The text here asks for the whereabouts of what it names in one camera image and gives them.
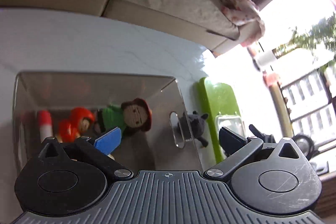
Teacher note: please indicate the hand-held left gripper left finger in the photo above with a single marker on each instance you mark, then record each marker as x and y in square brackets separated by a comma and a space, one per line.
[109, 140]

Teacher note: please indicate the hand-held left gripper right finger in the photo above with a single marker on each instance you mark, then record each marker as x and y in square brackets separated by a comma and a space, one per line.
[232, 139]

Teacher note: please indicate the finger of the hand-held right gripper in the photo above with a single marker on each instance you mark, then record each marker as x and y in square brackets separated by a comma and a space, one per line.
[266, 138]

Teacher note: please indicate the crochet doll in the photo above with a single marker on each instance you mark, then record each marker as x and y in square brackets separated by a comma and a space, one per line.
[134, 115]

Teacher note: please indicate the green lid with clear flap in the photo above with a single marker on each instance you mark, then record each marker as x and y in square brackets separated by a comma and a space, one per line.
[218, 98]

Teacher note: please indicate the transparent grey storage box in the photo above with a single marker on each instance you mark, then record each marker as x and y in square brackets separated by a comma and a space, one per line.
[78, 90]

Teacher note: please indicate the dark round object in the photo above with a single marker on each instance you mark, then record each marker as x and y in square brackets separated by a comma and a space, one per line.
[302, 145]

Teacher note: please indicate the red hooded figurine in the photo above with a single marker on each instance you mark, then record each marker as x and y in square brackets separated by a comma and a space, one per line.
[76, 119]

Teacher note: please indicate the black cat plush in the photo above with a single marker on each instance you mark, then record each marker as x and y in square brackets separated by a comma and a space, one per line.
[194, 124]

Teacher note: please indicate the red and white toy pin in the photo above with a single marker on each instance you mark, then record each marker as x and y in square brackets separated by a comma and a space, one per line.
[45, 124]

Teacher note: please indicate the white cylinder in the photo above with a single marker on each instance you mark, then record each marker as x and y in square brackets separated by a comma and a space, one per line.
[265, 58]

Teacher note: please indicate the green outdoor plants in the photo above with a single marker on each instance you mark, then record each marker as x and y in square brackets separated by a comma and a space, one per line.
[315, 32]

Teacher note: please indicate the beige sofa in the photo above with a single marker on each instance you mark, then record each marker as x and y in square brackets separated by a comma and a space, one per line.
[157, 19]

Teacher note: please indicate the pink floral cloth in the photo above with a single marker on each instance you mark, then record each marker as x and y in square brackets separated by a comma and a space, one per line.
[241, 6]

